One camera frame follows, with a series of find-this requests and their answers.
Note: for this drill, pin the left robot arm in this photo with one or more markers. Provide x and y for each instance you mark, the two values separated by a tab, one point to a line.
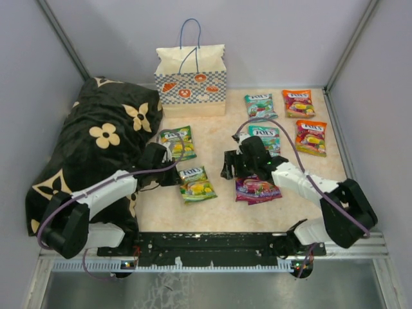
67	225

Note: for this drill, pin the green candy bag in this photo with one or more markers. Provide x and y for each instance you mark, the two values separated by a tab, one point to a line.
196	186
179	142

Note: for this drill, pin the blue bag string handle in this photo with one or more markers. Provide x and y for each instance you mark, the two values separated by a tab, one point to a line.
194	33

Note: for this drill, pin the orange candy bag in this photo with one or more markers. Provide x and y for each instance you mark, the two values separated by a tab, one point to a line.
298	103
311	137

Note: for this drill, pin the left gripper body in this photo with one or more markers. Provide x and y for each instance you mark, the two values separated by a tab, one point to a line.
165	177

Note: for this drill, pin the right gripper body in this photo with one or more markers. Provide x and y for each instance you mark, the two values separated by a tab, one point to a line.
243	166

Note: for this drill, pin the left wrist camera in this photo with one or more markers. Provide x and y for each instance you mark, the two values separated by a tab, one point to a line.
168	156

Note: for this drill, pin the teal candy bag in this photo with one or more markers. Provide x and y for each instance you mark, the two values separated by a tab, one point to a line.
260	106
269	136

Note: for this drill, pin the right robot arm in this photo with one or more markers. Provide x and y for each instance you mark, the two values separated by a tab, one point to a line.
347	216

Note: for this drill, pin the black floral pillow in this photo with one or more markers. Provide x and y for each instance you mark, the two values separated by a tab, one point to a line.
106	130

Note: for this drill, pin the checkered paper bag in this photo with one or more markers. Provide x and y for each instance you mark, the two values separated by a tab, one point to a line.
192	94

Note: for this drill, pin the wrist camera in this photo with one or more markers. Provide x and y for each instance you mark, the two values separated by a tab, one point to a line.
239	138
168	156

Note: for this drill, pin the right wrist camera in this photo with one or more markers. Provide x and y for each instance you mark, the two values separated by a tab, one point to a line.
239	138

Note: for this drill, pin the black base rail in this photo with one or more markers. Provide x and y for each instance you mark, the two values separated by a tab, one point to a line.
204	249

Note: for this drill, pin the aluminium frame rail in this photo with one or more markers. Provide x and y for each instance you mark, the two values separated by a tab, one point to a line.
371	248

